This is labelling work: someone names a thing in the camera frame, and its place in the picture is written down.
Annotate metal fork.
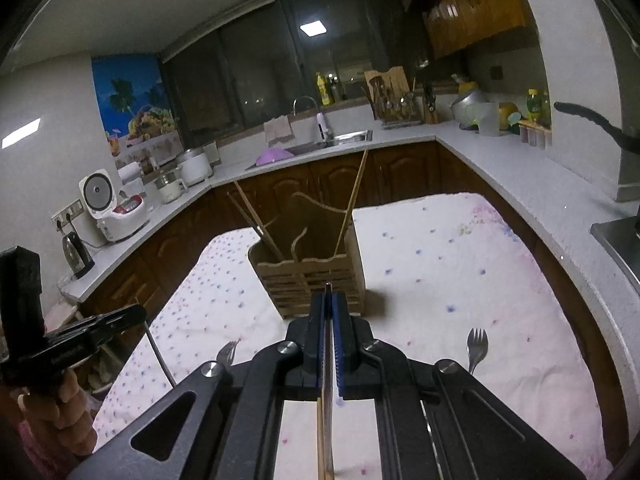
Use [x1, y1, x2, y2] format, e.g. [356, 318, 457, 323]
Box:
[216, 340, 240, 367]

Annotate white floral tablecloth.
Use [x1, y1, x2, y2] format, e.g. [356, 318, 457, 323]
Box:
[92, 192, 614, 480]

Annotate cooking oil bottle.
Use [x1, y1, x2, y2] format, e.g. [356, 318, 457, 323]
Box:
[526, 88, 551, 124]

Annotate small white cooking pot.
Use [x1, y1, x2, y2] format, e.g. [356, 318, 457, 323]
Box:
[153, 171, 187, 205]

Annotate wooden cutting board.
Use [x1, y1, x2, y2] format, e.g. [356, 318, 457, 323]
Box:
[363, 66, 409, 99]

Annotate dark kitchen window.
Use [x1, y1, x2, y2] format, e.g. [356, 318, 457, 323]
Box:
[162, 0, 432, 137]

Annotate dish rack with utensils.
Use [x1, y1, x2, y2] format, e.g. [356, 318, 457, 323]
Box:
[372, 86, 421, 126]

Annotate wooden chopstick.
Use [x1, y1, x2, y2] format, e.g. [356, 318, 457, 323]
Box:
[227, 194, 285, 262]
[333, 149, 369, 257]
[340, 148, 370, 241]
[234, 181, 276, 252]
[317, 282, 335, 480]

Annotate white round rice cooker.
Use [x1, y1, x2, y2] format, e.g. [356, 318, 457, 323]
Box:
[175, 148, 214, 188]

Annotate white and red rice cooker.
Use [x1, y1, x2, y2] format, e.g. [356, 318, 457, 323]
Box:
[78, 168, 151, 244]

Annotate clear plastic container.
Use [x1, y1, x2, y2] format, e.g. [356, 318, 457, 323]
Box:
[477, 102, 503, 137]

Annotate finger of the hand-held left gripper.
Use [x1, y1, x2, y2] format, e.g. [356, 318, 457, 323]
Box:
[80, 303, 149, 335]
[42, 327, 120, 362]

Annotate knife block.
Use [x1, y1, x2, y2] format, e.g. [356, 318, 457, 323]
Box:
[422, 82, 440, 125]

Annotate kitchen faucet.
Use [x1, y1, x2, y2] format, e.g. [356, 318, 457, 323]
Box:
[293, 95, 334, 144]

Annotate row of spice jars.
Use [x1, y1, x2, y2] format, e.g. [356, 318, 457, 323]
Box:
[519, 120, 554, 149]

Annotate small metal spork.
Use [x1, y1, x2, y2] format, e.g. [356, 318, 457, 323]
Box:
[466, 328, 489, 374]

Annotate white kitchen countertop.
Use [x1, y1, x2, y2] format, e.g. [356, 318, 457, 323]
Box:
[57, 127, 640, 342]

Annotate wooden utensil holder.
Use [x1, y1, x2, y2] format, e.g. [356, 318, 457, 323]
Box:
[247, 192, 366, 321]

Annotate wooden cabinets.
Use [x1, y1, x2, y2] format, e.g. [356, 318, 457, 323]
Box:
[389, 0, 529, 59]
[80, 140, 632, 461]

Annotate wooden lower cabinets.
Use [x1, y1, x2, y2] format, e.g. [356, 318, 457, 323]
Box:
[80, 140, 632, 461]

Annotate purple plastic basin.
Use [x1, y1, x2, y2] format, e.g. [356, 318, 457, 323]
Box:
[255, 148, 295, 167]

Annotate steel electric kettle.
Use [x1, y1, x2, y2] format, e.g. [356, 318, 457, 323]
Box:
[61, 231, 96, 280]

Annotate gas stove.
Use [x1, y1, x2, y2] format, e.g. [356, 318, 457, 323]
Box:
[589, 212, 640, 302]

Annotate wooden upper cabinets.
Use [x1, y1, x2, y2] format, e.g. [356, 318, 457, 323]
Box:
[389, 0, 529, 59]

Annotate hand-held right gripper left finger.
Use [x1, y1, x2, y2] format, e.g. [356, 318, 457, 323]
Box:
[67, 293, 327, 480]

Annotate yellow detergent bottle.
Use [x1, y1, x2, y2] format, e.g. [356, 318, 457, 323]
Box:
[316, 72, 335, 106]

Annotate wall socket strip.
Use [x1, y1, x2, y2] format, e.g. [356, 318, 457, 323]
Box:
[51, 198, 85, 226]

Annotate metal pot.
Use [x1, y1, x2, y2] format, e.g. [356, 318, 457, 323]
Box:
[449, 87, 486, 129]

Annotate person's left hand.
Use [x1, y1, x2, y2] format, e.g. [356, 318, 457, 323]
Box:
[17, 366, 99, 457]

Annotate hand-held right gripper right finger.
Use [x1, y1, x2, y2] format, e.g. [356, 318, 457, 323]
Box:
[329, 292, 587, 480]

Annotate steel sink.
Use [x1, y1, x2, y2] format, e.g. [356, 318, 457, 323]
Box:
[287, 129, 374, 156]

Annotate tropical fruit wall poster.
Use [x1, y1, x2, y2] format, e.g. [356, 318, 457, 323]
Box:
[91, 54, 181, 161]

